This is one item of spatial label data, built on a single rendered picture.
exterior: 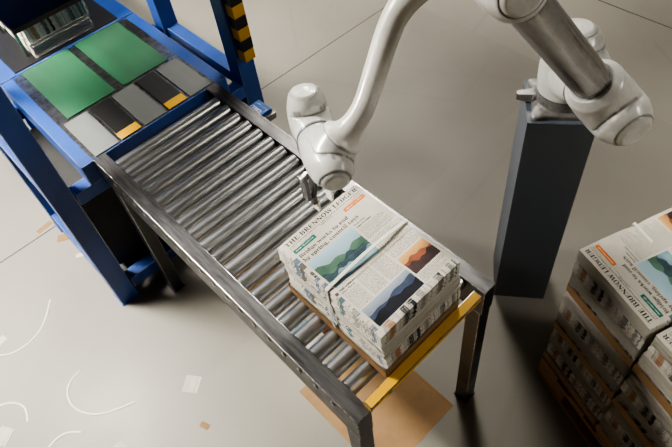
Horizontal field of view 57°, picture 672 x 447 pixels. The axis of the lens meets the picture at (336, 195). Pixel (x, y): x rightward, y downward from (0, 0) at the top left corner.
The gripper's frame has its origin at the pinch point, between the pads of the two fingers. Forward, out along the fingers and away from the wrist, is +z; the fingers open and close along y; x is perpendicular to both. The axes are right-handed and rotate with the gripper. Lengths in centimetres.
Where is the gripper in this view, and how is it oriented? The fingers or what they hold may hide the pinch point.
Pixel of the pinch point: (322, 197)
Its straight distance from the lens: 181.9
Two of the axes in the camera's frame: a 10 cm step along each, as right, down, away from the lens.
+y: 7.2, -5.8, 3.9
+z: 1.0, 6.3, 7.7
